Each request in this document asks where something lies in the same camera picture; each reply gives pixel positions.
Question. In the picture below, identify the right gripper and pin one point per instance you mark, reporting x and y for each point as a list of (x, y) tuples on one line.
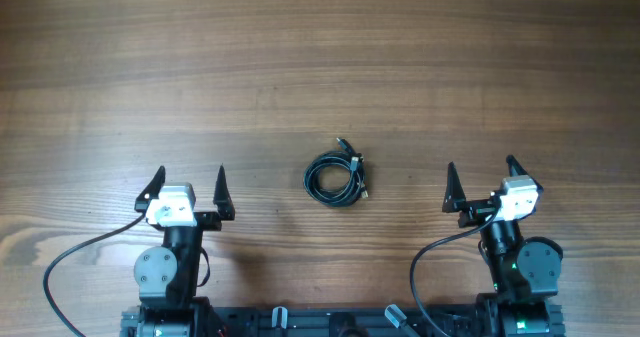
[(480, 211)]

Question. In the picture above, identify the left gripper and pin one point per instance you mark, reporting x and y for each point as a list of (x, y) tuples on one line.
[(210, 222)]

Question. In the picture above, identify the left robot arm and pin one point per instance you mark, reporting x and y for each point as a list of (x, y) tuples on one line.
[(168, 275)]

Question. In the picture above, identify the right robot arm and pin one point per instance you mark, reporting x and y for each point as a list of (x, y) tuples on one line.
[(524, 271)]

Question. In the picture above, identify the black mounting rail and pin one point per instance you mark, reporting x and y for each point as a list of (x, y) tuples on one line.
[(453, 320)]

